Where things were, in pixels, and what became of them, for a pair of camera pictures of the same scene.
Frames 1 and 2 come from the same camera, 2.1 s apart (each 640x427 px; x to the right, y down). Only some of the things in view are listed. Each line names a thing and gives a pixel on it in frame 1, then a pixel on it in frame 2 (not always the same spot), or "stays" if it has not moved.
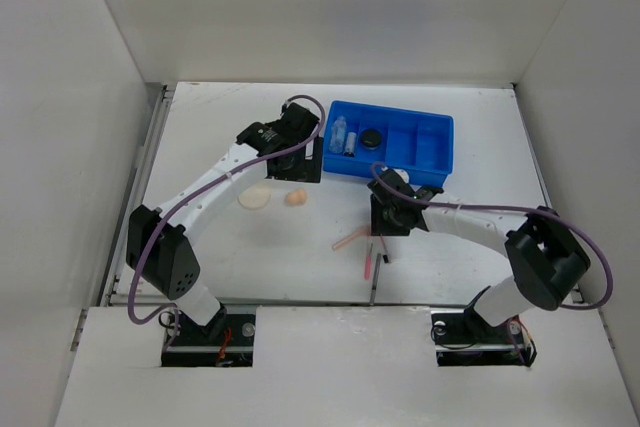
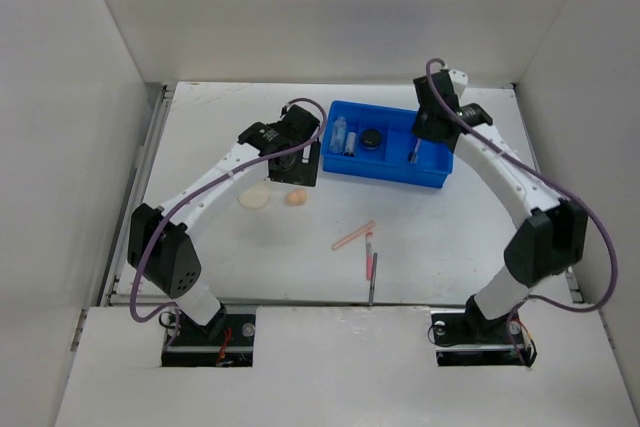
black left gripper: [307, 170] stays
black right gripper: [379, 225] → [417, 128]
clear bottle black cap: [350, 148] stays
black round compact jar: [371, 139] stays
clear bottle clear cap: [338, 140] stays
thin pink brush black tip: [386, 256] → [413, 155]
